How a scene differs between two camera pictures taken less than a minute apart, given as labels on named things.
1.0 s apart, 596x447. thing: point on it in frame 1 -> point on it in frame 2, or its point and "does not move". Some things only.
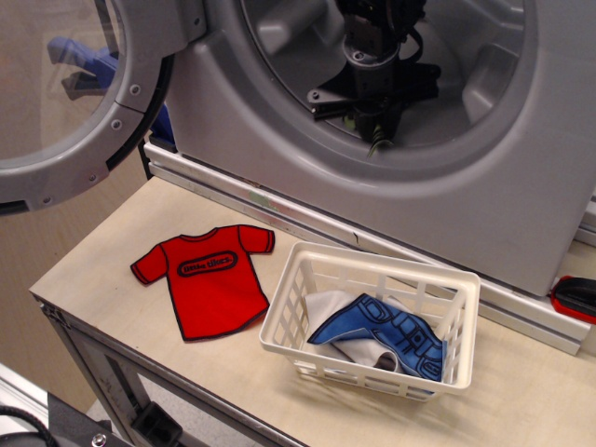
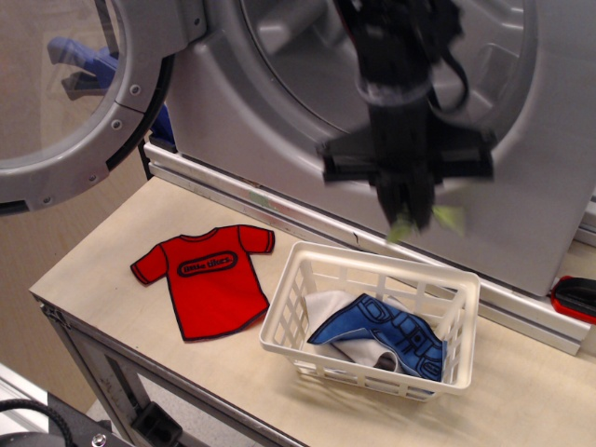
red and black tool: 575,296 does not move
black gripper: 381,85 -> 402,143
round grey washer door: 83,85 does not move
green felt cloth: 378,137 -> 453,215
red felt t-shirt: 213,284 does not move
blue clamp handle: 104,62 does not move
